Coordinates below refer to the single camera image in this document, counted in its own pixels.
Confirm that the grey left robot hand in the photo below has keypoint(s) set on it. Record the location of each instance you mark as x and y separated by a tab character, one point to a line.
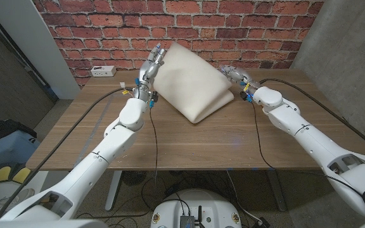
147	74

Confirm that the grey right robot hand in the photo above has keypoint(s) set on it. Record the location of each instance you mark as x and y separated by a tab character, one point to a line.
239	76

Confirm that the white memory foam sheet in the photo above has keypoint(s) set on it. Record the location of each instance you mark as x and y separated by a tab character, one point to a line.
192	82

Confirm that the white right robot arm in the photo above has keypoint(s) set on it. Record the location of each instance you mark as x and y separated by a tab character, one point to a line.
312	136

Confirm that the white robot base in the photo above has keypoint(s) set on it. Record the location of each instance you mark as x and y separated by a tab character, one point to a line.
208	206

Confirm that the yellow black foam pad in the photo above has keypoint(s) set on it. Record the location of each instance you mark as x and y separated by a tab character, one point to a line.
22	174
1	174

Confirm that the white power strip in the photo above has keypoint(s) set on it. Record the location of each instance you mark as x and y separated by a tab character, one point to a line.
103	71

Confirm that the red brick printed backdrop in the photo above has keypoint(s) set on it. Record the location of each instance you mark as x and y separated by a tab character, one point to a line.
182	31

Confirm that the grey tape strip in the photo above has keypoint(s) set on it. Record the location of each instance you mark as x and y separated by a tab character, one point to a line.
95	130

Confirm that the black round floor object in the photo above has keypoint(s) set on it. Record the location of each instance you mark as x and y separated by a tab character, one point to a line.
134	178

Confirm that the white partition panel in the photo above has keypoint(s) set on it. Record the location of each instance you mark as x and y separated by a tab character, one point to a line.
33	47

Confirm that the grey table leg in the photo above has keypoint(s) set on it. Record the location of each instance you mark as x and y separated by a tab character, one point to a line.
277	190

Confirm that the white table leg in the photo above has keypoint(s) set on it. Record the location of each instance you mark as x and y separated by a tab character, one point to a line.
112	190

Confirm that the white floor platform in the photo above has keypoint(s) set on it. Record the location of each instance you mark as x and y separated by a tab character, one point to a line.
38	179

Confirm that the grey electronics box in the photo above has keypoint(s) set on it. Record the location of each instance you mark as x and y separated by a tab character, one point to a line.
187	222

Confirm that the grey white sneaker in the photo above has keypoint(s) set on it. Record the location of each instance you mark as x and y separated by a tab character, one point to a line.
17	194

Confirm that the white robot chest cover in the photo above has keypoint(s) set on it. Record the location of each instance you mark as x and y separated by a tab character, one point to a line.
43	224

